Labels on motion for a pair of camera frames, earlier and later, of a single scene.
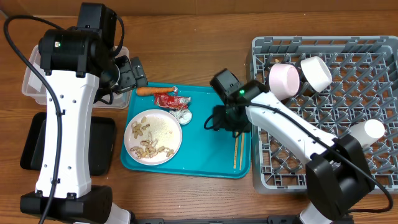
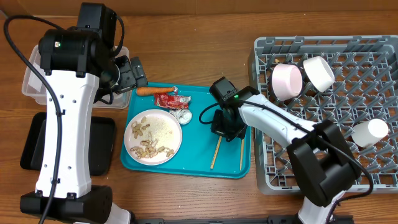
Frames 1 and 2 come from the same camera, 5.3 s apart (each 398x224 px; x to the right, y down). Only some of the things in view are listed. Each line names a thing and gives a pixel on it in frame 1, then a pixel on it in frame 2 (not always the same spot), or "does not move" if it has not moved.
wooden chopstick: (237, 135) → (220, 139)
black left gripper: (134, 75) does not move
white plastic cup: (368, 132) does not move
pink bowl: (284, 81) does not move
